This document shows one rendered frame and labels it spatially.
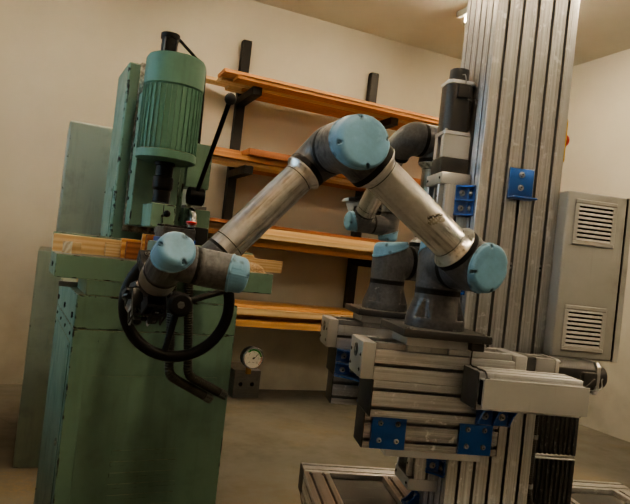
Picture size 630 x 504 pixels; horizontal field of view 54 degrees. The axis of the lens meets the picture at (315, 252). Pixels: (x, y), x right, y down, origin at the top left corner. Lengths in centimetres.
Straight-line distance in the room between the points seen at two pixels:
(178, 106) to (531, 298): 115
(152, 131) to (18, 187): 237
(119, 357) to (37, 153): 258
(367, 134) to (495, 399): 67
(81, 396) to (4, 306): 246
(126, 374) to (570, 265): 126
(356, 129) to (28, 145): 310
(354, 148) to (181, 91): 74
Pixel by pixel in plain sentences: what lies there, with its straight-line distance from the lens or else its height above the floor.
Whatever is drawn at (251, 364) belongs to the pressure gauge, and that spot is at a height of 64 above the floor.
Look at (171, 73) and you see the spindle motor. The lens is 187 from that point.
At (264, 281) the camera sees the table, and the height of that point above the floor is 88.
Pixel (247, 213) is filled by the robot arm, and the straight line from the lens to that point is 135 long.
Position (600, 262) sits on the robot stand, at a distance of 191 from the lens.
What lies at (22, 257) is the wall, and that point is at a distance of 414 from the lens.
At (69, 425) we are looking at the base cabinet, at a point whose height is 46.
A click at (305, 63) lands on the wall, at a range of 464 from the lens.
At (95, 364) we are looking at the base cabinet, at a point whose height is 62.
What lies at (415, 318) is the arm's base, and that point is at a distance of 156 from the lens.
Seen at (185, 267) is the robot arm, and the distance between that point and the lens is 117.
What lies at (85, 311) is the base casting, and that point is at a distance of 171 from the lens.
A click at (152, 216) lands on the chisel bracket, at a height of 103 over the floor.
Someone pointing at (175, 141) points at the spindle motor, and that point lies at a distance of 184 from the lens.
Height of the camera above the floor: 95
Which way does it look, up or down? 1 degrees up
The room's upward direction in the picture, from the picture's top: 6 degrees clockwise
